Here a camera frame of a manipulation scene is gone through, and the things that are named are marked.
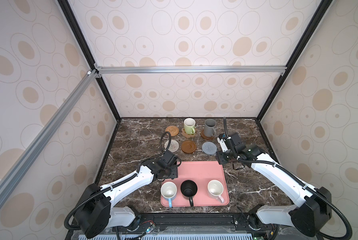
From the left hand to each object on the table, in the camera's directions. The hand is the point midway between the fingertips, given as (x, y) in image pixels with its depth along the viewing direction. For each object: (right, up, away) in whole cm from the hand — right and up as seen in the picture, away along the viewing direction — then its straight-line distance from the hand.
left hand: (178, 171), depth 82 cm
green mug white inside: (+8, +27, +23) cm, 37 cm away
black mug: (+6, -10, +1) cm, 12 cm away
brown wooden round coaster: (+20, +18, +27) cm, 38 cm away
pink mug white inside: (+21, -10, +1) cm, 23 cm away
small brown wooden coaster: (+7, +12, +21) cm, 25 cm away
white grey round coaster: (-3, +12, +21) cm, 24 cm away
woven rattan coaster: (-4, +23, +31) cm, 38 cm away
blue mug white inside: (-5, -10, 0) cm, 11 cm away
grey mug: (+21, +22, +21) cm, 37 cm away
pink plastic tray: (+15, -4, +11) cm, 19 cm away
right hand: (+23, +9, -1) cm, 25 cm away
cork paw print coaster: (+5, +19, +27) cm, 34 cm away
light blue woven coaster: (+21, +11, +20) cm, 31 cm away
